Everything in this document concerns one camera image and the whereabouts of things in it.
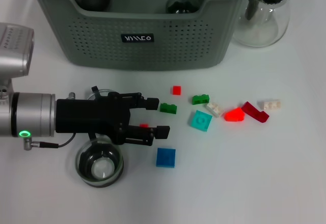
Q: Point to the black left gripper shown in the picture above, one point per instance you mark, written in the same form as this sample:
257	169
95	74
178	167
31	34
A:
89	115

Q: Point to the glass teacup with black base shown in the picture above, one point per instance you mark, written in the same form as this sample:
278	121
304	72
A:
102	169
103	91
182	5

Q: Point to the white toy brick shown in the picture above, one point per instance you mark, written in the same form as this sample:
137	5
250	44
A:
215	109
269	105

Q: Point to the small red square block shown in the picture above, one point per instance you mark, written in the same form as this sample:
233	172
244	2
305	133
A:
144	125
177	90

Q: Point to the blue square toy block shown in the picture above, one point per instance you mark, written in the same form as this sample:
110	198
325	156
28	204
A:
166	157

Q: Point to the teal square toy block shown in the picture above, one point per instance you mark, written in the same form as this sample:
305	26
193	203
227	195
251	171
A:
200	121

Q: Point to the grey-green perforated storage bin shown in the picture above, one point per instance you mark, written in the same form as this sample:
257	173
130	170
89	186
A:
102	43

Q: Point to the green toy brick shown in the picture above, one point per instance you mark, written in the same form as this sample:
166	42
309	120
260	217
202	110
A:
200	99
168	108

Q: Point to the bright red toy brick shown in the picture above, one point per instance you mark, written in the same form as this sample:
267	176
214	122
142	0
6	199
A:
234	115

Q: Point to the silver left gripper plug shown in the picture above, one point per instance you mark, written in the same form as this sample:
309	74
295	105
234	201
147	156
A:
71	95

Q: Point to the dark red toy brick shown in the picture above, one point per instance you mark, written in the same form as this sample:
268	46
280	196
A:
254	111

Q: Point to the glass carafe with black lid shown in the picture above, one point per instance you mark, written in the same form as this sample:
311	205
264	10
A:
277	17

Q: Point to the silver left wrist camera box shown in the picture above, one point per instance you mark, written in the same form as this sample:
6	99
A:
12	48

